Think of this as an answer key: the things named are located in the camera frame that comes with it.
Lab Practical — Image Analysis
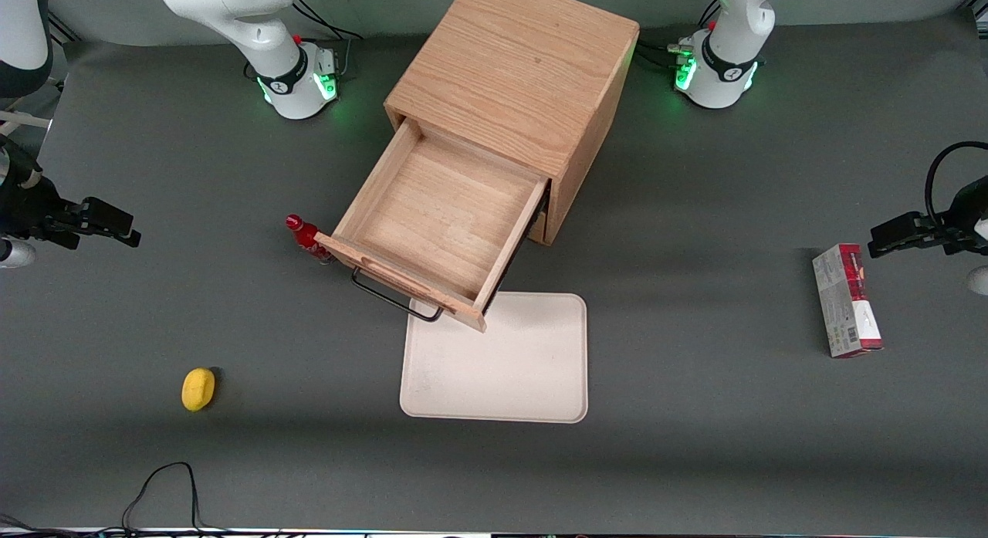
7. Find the yellow lemon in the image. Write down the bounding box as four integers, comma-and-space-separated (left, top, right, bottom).
181, 367, 217, 412

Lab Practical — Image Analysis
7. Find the black right arm base cable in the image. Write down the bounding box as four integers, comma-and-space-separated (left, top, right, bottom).
292, 0, 365, 80

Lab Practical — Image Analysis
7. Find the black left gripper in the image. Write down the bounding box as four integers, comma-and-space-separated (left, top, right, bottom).
868, 178, 988, 259

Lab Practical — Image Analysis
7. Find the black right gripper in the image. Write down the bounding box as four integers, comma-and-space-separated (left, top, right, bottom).
0, 177, 142, 252

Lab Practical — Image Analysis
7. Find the black cable on table edge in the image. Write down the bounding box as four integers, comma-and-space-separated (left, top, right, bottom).
0, 461, 232, 538

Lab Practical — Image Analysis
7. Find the white frame bar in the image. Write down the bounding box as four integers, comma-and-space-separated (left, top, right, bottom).
0, 110, 52, 136

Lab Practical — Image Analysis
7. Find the beige rectangular tray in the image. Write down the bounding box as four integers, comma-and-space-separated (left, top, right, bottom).
399, 291, 589, 425

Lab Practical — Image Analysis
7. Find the red cola bottle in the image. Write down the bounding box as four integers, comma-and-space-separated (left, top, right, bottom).
285, 214, 334, 266

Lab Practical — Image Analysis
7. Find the black looped gripper cable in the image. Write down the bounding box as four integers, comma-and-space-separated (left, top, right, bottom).
924, 140, 988, 232

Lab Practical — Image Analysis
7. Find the grey and red carton box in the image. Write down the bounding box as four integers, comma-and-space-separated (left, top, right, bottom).
811, 243, 885, 360

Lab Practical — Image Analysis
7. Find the black left arm base cable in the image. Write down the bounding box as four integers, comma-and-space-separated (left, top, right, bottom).
636, 0, 723, 77

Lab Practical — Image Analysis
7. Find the wooden two-drawer cabinet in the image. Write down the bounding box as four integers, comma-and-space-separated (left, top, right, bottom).
384, 0, 641, 247

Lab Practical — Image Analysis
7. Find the black arm base cable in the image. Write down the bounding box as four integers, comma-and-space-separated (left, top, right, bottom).
292, 0, 365, 80
636, 0, 723, 77

